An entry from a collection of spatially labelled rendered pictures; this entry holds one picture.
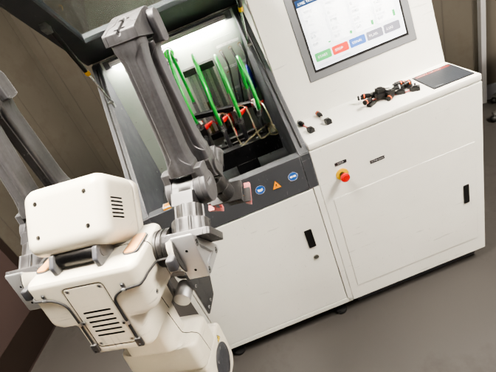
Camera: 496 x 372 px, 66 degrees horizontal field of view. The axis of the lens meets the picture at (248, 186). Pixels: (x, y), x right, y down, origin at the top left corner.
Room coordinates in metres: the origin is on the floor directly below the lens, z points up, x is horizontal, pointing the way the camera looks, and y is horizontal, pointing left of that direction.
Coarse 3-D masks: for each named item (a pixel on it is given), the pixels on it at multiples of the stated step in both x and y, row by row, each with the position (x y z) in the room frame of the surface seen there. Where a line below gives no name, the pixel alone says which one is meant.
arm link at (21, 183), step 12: (0, 132) 0.97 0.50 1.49; (0, 144) 0.95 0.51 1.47; (0, 156) 0.93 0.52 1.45; (12, 156) 0.95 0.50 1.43; (0, 168) 0.93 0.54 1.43; (12, 168) 0.93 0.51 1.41; (24, 168) 0.96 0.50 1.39; (12, 180) 0.92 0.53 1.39; (24, 180) 0.94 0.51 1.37; (12, 192) 0.92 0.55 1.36; (24, 192) 0.92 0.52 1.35; (24, 204) 0.91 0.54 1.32; (24, 216) 0.91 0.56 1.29
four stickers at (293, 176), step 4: (292, 172) 1.25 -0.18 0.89; (296, 172) 1.25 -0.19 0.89; (288, 176) 1.25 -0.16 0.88; (292, 176) 1.25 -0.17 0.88; (296, 176) 1.25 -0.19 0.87; (276, 180) 1.25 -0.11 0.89; (292, 180) 1.25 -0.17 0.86; (272, 184) 1.25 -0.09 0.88; (276, 184) 1.25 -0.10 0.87; (280, 184) 1.25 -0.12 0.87; (256, 188) 1.25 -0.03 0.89; (260, 188) 1.25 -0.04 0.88; (264, 188) 1.25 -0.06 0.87; (272, 188) 1.25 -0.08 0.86; (276, 188) 1.25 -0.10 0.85; (256, 192) 1.25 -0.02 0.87; (260, 192) 1.25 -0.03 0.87; (264, 192) 1.25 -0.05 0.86
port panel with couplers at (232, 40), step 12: (228, 36) 1.78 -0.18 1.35; (240, 36) 1.78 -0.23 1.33; (216, 48) 1.78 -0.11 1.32; (228, 48) 1.78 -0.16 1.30; (240, 48) 1.78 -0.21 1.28; (228, 60) 1.78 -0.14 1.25; (228, 72) 1.76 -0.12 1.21; (252, 72) 1.78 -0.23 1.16; (240, 96) 1.79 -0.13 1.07; (252, 96) 1.78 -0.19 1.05
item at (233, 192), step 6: (240, 180) 1.00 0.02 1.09; (228, 186) 0.96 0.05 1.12; (234, 186) 1.00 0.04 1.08; (240, 186) 0.99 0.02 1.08; (222, 192) 0.95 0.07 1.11; (228, 192) 0.96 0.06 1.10; (234, 192) 0.98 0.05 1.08; (240, 192) 0.97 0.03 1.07; (216, 198) 0.99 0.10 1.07; (222, 198) 0.96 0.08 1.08; (228, 198) 0.96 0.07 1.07; (234, 198) 0.96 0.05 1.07; (240, 198) 0.96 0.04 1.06; (216, 204) 0.98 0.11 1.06
